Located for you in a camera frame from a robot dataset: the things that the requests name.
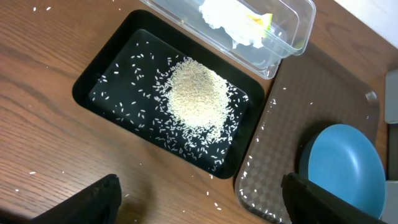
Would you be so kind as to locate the black plastic bin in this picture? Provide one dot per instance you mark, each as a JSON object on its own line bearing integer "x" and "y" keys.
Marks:
{"x": 144, "y": 40}

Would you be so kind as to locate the dark blue plate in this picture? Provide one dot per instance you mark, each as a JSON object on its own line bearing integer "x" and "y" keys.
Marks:
{"x": 344, "y": 162}

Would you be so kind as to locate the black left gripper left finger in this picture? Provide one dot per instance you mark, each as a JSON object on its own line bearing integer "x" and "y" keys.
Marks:
{"x": 97, "y": 204}

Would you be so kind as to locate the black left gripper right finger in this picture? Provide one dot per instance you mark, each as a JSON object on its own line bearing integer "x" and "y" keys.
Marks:
{"x": 307, "y": 203}

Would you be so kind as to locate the clear plastic bin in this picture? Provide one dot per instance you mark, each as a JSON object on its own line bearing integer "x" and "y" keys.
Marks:
{"x": 291, "y": 27}

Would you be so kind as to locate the pile of white rice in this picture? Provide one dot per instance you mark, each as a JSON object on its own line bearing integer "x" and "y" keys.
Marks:
{"x": 186, "y": 109}

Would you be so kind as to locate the grey dishwasher rack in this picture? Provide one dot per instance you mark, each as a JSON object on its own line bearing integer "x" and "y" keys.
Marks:
{"x": 390, "y": 117}

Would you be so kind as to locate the dark brown serving tray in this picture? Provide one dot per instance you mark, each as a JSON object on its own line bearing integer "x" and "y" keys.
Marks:
{"x": 310, "y": 92}

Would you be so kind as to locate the yellow green snack wrapper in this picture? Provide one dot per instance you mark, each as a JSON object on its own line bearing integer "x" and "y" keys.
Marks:
{"x": 264, "y": 20}

